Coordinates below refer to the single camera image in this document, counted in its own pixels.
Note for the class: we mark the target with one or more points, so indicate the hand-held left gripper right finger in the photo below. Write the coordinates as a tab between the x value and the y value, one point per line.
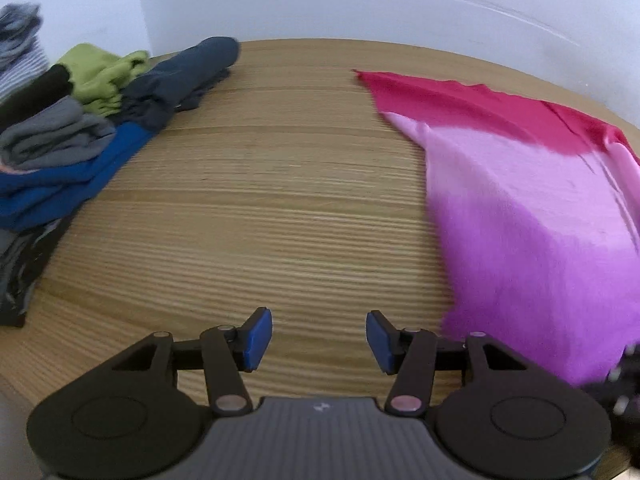
380	342

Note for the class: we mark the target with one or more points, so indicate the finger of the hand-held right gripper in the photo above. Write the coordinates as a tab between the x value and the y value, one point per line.
620	400

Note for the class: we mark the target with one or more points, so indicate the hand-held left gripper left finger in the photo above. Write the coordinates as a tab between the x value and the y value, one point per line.
257	340

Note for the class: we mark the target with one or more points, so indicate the pink purple red gradient towel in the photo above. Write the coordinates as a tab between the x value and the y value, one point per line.
525	210

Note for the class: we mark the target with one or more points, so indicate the black patterned garment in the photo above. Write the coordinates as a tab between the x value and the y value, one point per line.
25	270

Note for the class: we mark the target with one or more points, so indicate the navy blue folded garment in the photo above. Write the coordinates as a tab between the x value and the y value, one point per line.
190	70

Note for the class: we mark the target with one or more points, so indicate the grey folded garment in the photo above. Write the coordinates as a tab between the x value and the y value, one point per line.
50	135

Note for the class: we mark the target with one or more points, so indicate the green garment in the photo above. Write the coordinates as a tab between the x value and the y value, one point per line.
95	75

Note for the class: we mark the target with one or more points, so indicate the black folded garment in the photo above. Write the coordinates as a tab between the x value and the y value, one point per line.
35	92

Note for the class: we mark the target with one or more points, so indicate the grey striped garment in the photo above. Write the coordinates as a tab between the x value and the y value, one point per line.
22	72

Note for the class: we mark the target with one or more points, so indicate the grey-blue crumpled garment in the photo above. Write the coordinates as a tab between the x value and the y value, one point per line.
17	25

